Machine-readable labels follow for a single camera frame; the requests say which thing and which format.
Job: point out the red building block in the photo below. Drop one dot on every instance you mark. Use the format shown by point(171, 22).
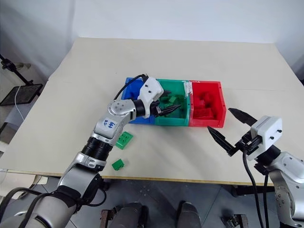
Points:
point(203, 113)
point(206, 97)

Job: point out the white tape strip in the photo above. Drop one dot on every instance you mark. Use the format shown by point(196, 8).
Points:
point(188, 88)

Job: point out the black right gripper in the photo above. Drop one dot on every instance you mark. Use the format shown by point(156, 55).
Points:
point(248, 143)

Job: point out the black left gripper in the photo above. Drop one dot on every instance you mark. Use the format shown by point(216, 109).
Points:
point(156, 109)

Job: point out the small green building block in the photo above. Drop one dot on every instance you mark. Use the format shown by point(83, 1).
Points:
point(118, 164)

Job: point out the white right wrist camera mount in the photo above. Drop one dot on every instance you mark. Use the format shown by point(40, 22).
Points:
point(267, 133)

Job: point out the black flat tray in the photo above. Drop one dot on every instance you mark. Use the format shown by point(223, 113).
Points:
point(22, 93)

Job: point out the large green building block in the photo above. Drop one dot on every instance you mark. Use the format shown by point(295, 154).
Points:
point(124, 140)

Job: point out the blue plastic bin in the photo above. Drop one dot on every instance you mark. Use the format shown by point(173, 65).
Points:
point(131, 89)

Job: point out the red plastic bin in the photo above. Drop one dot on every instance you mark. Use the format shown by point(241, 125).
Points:
point(206, 122)

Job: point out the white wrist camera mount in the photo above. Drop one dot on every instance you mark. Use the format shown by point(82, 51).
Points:
point(267, 133)
point(149, 91)

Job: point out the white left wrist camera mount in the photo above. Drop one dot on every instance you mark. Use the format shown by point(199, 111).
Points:
point(149, 91)

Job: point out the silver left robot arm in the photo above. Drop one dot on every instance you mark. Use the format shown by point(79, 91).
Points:
point(111, 123)

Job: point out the green plastic bin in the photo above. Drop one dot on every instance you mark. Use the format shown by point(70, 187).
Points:
point(175, 118)

